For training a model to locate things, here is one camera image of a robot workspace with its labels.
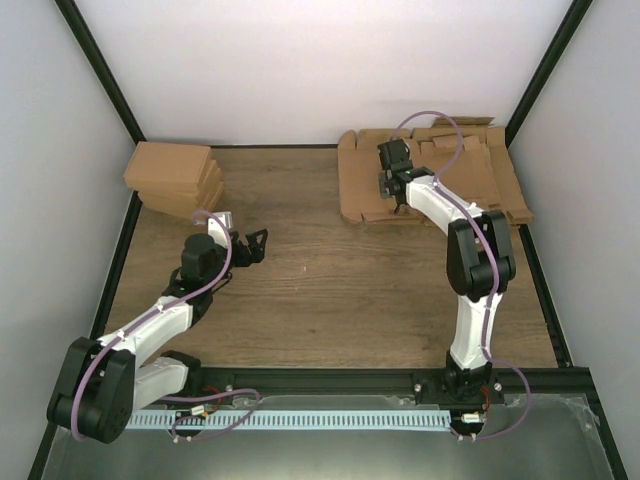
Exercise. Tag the black corner frame post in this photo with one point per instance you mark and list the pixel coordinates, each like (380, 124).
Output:
(561, 39)
(85, 39)

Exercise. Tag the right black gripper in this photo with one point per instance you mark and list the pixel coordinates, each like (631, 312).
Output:
(382, 188)

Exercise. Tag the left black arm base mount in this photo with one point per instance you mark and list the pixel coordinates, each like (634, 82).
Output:
(215, 387)

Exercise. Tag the brown cardboard box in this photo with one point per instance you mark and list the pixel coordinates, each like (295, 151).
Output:
(358, 172)

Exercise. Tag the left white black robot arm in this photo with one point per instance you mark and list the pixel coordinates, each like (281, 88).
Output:
(205, 267)

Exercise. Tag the left black corner frame post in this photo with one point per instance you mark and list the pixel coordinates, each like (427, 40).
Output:
(85, 39)

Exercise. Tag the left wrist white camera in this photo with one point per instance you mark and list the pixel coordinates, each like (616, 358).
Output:
(219, 226)

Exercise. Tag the folded cardboard box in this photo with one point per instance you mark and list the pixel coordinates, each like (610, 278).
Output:
(181, 209)
(210, 184)
(157, 166)
(183, 205)
(209, 165)

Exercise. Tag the top folded cardboard box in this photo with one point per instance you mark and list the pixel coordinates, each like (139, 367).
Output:
(157, 166)

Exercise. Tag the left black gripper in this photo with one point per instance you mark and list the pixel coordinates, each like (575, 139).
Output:
(258, 254)

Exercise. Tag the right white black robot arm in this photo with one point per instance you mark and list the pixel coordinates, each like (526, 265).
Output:
(479, 261)

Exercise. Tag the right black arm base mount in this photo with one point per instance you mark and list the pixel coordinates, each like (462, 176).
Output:
(449, 389)

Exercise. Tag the light blue slotted cable duct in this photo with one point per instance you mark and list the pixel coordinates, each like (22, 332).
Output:
(268, 420)

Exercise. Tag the pile of flat cardboard blanks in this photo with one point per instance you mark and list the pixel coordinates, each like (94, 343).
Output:
(483, 173)

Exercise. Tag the black aluminium frame rail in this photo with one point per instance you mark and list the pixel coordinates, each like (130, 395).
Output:
(320, 380)

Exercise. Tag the bottom folded cardboard box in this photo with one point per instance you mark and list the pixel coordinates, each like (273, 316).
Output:
(181, 209)

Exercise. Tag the right black corner frame post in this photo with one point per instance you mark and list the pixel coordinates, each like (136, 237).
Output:
(561, 39)

